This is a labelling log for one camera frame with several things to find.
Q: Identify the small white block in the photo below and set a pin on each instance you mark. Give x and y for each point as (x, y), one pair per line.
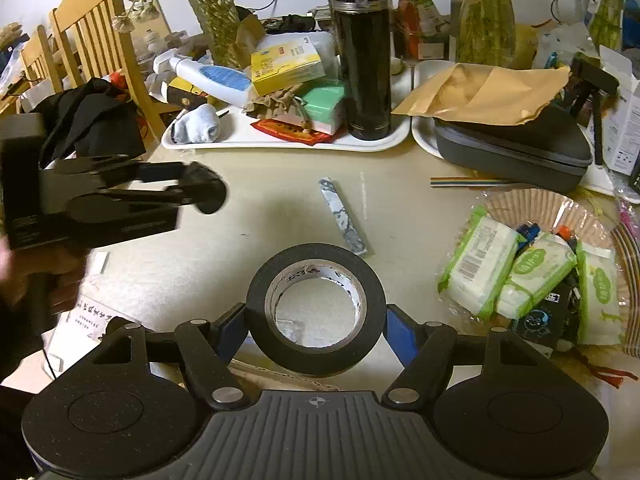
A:
(98, 262)

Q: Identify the black packet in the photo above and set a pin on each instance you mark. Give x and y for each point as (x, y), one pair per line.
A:
(542, 322)

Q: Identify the black stand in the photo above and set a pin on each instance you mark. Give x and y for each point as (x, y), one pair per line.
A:
(595, 80)

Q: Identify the brown crumpled paper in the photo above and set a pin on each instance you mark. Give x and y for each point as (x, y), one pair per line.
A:
(275, 105)

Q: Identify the white blue lotion bottle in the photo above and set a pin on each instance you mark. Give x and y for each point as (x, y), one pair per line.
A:
(220, 82)

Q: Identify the glass vase with stems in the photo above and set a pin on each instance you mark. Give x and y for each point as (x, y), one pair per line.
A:
(485, 25)
(212, 15)

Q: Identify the brown paper envelope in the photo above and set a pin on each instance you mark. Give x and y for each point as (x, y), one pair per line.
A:
(480, 92)

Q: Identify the black yellow box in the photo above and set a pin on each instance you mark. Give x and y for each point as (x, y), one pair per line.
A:
(185, 94)

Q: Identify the white carton box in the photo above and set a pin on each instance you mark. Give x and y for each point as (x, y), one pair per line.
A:
(622, 125)

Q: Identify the white tray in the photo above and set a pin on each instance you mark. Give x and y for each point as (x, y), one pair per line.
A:
(425, 135)
(240, 135)

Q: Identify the red packet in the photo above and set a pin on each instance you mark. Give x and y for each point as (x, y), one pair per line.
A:
(290, 132)

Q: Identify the person's left hand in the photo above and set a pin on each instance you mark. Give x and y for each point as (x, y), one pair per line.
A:
(11, 275)

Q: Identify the light blue sock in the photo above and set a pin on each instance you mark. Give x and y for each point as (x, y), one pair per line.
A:
(197, 125)

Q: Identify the black tape roll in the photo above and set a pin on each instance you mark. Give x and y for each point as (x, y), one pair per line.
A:
(260, 320)

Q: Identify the dark grey hard case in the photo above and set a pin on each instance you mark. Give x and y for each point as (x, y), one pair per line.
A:
(520, 145)

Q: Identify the marble patterned bar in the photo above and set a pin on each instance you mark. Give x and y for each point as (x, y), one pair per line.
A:
(345, 220)

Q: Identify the white paper card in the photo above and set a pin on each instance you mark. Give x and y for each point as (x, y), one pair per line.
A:
(95, 335)

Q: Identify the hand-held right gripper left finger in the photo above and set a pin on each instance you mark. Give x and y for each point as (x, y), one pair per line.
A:
(232, 329)

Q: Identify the wooden chair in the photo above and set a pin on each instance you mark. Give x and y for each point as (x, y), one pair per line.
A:
(37, 55)
(100, 25)

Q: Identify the black thermos bottle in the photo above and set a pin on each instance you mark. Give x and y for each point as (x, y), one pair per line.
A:
(362, 60)

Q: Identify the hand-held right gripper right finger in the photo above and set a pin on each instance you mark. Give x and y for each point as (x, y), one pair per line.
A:
(400, 330)

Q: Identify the large green wet wipes pack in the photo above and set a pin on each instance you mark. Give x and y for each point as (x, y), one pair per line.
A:
(480, 260)

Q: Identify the green white box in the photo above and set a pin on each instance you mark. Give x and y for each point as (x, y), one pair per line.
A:
(325, 100)

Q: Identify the black cloth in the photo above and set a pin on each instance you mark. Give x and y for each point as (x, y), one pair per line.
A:
(95, 115)

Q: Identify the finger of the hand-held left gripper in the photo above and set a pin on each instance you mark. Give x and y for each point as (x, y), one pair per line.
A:
(130, 212)
(140, 170)

